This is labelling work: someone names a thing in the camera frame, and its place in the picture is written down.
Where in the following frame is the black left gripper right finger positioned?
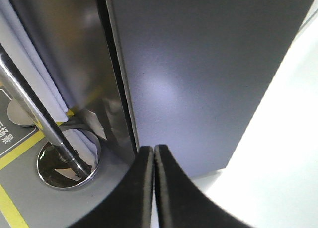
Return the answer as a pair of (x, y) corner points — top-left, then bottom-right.
(154, 145), (249, 228)

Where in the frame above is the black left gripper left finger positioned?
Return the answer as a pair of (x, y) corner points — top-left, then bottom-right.
(71, 146), (154, 228)

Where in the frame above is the open fridge door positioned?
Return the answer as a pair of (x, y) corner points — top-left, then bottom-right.
(106, 0), (314, 176)

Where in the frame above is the grey floor sign sticker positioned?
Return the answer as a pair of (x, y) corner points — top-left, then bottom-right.
(0, 86), (38, 157)

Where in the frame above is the sign stand with tilted board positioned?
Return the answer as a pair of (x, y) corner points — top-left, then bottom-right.
(7, 98), (34, 127)

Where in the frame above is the chrome stanchion post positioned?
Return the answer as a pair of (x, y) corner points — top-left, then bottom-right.
(0, 47), (101, 190)

